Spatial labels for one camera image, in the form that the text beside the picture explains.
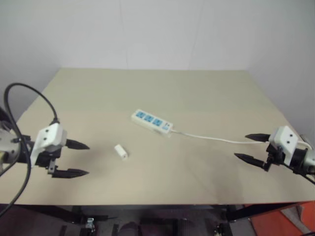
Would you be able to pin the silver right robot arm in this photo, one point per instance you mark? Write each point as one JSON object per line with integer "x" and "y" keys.
{"x": 306, "y": 159}

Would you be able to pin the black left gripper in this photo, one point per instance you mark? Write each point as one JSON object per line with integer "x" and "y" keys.
{"x": 46, "y": 158}

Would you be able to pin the white plug adapter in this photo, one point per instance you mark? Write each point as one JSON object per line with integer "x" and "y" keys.
{"x": 121, "y": 152}

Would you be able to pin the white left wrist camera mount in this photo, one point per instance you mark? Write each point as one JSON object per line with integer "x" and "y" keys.
{"x": 46, "y": 137}

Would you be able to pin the orange floor mat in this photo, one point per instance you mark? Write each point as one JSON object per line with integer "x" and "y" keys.
{"x": 283, "y": 218}

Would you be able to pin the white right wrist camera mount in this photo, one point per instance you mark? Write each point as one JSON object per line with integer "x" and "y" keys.
{"x": 285, "y": 140}

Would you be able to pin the dark rounded shape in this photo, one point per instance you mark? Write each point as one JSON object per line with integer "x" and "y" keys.
{"x": 128, "y": 229}

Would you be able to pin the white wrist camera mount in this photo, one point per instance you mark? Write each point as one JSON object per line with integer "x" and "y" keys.
{"x": 285, "y": 140}
{"x": 46, "y": 137}

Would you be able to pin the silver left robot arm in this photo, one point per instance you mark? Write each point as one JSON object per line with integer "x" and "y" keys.
{"x": 7, "y": 147}

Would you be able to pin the white power strip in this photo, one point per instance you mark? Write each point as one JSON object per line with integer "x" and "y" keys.
{"x": 152, "y": 122}

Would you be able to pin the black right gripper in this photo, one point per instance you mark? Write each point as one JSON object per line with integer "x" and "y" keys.
{"x": 272, "y": 156}

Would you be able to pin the black table frame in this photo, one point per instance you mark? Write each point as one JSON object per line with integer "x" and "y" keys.
{"x": 137, "y": 216}

